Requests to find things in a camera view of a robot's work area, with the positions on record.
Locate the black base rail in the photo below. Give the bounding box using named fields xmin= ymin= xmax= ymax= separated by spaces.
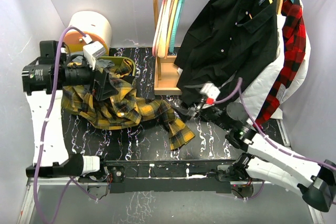
xmin=78 ymin=159 xmax=266 ymax=195

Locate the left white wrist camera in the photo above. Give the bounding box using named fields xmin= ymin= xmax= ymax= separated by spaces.
xmin=83 ymin=41 xmax=106 ymax=70

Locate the aluminium table frame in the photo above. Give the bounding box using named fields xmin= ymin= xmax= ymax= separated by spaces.
xmin=17 ymin=119 xmax=326 ymax=224

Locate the pink plastic hanger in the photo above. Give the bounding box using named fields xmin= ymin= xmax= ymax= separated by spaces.
xmin=152 ymin=0 xmax=166 ymax=57

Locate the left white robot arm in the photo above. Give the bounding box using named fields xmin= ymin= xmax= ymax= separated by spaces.
xmin=22 ymin=40 xmax=116 ymax=182

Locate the white quilted jacket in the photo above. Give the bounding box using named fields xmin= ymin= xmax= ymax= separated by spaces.
xmin=214 ymin=0 xmax=312 ymax=125

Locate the wooden clothes rack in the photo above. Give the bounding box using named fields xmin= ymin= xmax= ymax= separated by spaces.
xmin=151 ymin=0 xmax=317 ymax=96

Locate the red plaid hanging shirt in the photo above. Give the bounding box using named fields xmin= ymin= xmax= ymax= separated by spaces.
xmin=256 ymin=0 xmax=310 ymax=125

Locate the cream plastic hanger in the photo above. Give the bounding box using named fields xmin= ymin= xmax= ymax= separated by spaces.
xmin=157 ymin=0 xmax=178 ymax=59

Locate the yellow plaid shirt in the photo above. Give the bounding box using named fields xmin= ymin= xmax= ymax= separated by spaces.
xmin=61 ymin=68 xmax=195 ymax=150

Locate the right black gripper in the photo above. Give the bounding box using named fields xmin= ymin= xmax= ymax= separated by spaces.
xmin=170 ymin=84 xmax=229 ymax=131

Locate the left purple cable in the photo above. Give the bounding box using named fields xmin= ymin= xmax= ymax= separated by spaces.
xmin=31 ymin=26 xmax=99 ymax=223

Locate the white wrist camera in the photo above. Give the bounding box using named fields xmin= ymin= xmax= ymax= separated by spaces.
xmin=200 ymin=82 xmax=220 ymax=105
xmin=83 ymin=41 xmax=106 ymax=70

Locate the grey garment in bin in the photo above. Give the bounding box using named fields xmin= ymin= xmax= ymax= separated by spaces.
xmin=65 ymin=54 xmax=114 ymax=71

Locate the olive green laundry bin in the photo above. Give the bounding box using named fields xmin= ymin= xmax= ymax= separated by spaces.
xmin=100 ymin=56 xmax=136 ymax=77

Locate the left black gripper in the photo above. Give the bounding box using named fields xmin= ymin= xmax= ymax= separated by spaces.
xmin=61 ymin=55 xmax=118 ymax=100

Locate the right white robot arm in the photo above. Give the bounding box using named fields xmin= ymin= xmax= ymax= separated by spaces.
xmin=176 ymin=102 xmax=335 ymax=212

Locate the teal plastic hanger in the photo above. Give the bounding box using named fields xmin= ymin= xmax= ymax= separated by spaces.
xmin=169 ymin=0 xmax=185 ymax=54

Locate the purple cable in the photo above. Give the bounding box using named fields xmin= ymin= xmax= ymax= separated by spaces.
xmin=31 ymin=26 xmax=99 ymax=223
xmin=214 ymin=77 xmax=336 ymax=201

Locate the black hanging shirt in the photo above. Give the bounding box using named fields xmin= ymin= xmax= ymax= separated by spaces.
xmin=175 ymin=0 xmax=278 ymax=106

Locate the cream round drawer box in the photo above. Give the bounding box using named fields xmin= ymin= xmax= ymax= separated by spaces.
xmin=64 ymin=10 xmax=112 ymax=56

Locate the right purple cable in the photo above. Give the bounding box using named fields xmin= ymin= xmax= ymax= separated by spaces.
xmin=214 ymin=77 xmax=336 ymax=201

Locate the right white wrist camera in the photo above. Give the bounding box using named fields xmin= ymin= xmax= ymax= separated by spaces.
xmin=200 ymin=82 xmax=220 ymax=105

